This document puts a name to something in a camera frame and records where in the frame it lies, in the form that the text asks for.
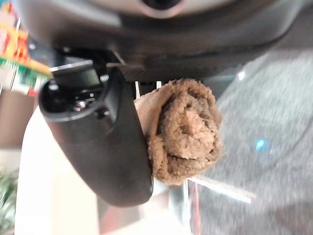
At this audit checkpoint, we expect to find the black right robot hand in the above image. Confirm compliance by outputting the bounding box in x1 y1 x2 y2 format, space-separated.
15 0 307 208

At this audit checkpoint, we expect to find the brown terry cloth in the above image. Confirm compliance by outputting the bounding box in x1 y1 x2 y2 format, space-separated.
134 78 224 186

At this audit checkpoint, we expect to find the green plant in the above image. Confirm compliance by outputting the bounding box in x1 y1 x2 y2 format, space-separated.
0 168 20 235

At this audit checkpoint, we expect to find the colourful printed box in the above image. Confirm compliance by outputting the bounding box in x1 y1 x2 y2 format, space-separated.
0 0 54 96

